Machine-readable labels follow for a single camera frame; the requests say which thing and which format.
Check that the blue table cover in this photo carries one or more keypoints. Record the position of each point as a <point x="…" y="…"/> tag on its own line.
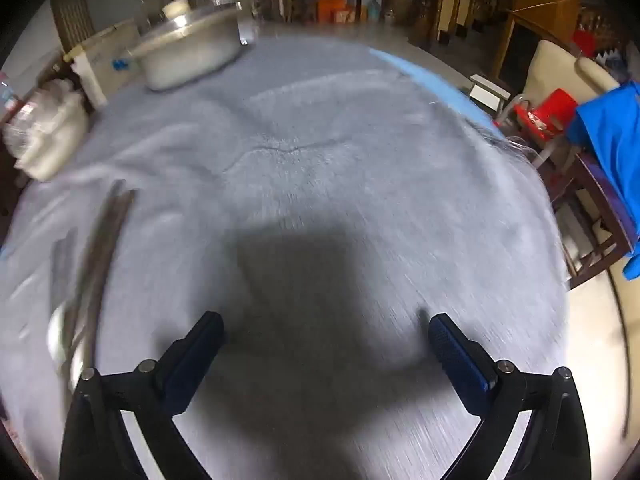
<point x="430" y="80"/>

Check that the wooden pillar cabinet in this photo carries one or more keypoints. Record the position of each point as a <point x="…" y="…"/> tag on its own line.
<point x="540" y="25"/>

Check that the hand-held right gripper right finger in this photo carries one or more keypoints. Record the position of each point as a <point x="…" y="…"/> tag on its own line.
<point x="460" y="365"/>

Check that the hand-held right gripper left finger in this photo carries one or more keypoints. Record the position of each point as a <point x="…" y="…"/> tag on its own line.
<point x="190" y="370"/>

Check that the white step stool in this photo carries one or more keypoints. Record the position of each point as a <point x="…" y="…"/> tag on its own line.
<point x="490" y="92"/>

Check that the grey table cloth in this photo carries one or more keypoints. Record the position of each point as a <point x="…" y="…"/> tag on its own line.
<point x="320" y="185"/>

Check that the blue cloth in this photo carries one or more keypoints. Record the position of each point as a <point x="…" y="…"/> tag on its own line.
<point x="615" y="130"/>

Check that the wooden chair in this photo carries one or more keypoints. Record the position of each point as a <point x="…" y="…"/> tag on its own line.
<point x="600" y="200"/>

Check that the white foam box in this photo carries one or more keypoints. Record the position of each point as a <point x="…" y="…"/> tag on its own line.
<point x="95" y="70"/>

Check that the beige armchair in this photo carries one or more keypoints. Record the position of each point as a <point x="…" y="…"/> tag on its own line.
<point x="550" y="70"/>

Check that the metal spoon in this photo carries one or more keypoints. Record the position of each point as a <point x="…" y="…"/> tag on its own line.
<point x="59" y="330"/>

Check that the red plastic stool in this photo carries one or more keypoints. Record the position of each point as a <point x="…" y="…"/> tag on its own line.
<point x="550" y="110"/>

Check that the steel pot with lid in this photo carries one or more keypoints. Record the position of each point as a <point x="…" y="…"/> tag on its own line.
<point x="190" y="55"/>

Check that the orange box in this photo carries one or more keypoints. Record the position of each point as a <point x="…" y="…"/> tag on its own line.
<point x="335" y="10"/>

